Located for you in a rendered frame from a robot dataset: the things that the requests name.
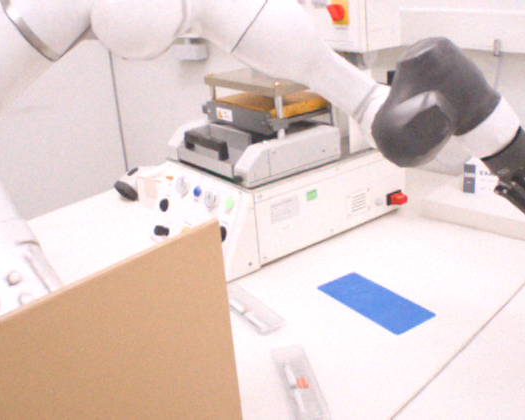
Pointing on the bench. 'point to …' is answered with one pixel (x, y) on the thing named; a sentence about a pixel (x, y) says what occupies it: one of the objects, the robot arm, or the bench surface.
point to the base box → (308, 210)
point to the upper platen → (301, 106)
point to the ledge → (479, 212)
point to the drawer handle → (206, 143)
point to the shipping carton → (149, 188)
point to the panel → (193, 213)
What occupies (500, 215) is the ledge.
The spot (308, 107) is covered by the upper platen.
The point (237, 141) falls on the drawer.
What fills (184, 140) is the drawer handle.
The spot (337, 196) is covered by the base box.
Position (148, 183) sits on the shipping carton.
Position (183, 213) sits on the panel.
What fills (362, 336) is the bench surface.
